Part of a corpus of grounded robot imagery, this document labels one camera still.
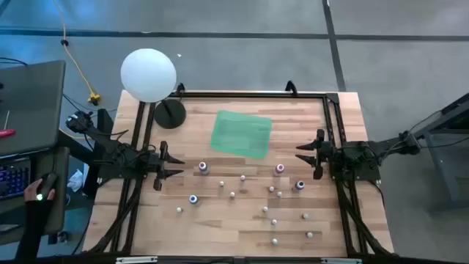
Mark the purple food coloring bottle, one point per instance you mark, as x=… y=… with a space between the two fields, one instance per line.
x=203 y=167

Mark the black food coloring bottle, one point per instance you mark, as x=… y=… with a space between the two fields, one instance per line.
x=300 y=185

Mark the person's hand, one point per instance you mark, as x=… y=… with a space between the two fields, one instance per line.
x=30 y=188

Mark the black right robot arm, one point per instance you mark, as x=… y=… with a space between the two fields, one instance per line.
x=359 y=154

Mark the silver metal bracket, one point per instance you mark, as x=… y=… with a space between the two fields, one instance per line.
x=135 y=260
x=340 y=261

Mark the dark grey desk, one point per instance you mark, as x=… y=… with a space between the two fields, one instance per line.
x=60 y=190

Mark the translucent green plastic tray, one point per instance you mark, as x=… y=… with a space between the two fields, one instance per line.
x=242 y=133

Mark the black computer mouse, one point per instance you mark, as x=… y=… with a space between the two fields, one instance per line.
x=47 y=183

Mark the white crumpled paper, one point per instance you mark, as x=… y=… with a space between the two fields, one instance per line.
x=75 y=181

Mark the backlit black keyboard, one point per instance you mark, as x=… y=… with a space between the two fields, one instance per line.
x=12 y=179

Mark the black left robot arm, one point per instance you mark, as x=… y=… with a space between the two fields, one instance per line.
x=117 y=154

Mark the black frame clamp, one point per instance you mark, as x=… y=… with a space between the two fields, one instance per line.
x=291 y=87
x=180 y=88

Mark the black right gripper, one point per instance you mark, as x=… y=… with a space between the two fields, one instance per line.
x=321 y=155

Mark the blue food coloring bottle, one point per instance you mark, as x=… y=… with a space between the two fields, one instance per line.
x=193 y=199

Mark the black stand leg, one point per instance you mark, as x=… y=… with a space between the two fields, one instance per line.
x=105 y=121

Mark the person's forearm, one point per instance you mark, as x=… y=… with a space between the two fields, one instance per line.
x=33 y=227

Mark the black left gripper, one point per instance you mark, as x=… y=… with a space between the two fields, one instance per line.
x=161 y=161

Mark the grey metal side stand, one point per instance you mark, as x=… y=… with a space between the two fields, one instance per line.
x=450 y=172

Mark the white globe lamp black base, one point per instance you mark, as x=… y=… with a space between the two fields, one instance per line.
x=148 y=75

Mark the pink food coloring bottle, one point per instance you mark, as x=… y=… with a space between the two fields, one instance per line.
x=279 y=169

